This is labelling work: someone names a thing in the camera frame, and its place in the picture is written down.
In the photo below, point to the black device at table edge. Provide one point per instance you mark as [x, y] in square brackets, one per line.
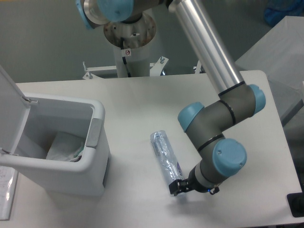
[296, 204]

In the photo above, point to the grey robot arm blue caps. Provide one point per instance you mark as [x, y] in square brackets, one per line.
[234, 100]

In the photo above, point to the white trash can open lid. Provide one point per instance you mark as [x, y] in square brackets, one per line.
[28, 125]

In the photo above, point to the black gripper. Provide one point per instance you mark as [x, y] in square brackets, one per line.
[191, 183]

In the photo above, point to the crushed clear plastic bottle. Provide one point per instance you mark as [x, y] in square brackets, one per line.
[166, 158]

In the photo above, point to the clear plastic wrapper green print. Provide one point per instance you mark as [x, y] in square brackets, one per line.
[66, 147]

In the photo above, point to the laminated paper sheet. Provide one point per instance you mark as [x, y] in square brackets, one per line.
[8, 181]

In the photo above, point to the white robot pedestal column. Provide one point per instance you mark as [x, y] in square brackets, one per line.
[131, 40]

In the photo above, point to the blue object in background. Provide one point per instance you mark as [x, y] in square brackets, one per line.
[276, 10]

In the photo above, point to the white metal base bracket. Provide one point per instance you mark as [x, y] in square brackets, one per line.
[124, 70]

